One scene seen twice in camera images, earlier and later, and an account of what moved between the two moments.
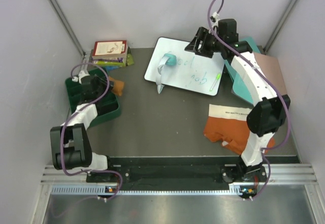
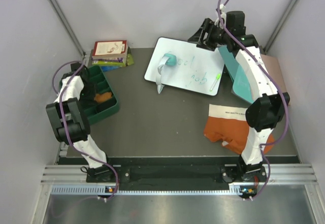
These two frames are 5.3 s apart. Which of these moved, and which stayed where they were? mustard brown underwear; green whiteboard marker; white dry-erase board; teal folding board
Moved: mustard brown underwear
Stayed: teal folding board; green whiteboard marker; white dry-erase board
